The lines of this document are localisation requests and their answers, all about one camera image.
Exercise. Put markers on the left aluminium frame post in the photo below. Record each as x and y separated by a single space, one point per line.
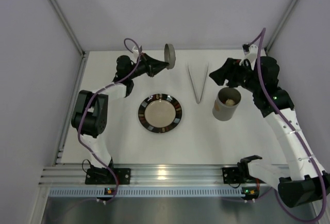
67 27

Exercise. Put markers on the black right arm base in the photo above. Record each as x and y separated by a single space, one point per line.
233 175

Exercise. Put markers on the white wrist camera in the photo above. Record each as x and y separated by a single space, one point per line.
250 52
136 49

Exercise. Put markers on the grey cylindrical lunch container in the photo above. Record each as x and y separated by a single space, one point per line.
222 112

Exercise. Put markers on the aluminium frame post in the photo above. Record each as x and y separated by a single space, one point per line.
67 27
282 22

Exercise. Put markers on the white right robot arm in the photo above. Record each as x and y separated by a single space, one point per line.
307 181

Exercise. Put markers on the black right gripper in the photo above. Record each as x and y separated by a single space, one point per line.
230 72

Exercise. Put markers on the metal serving tongs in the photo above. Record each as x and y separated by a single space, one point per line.
197 73

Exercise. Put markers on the black patterned round plate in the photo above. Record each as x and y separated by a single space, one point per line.
160 113

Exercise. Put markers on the grey container lid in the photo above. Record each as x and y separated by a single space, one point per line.
169 56

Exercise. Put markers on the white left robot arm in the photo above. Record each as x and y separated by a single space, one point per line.
90 113

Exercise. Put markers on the right aluminium frame post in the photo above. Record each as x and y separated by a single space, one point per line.
282 22

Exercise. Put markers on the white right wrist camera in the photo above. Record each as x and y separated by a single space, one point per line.
250 52

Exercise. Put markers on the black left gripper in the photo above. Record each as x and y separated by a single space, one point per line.
149 65

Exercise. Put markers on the white steamed bun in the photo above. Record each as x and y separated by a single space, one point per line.
230 102

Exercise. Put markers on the aluminium mounting rail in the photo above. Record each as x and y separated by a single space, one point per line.
140 175

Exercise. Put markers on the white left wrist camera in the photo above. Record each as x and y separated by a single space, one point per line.
136 49

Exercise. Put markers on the slotted grey cable duct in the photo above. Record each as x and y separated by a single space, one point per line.
147 192

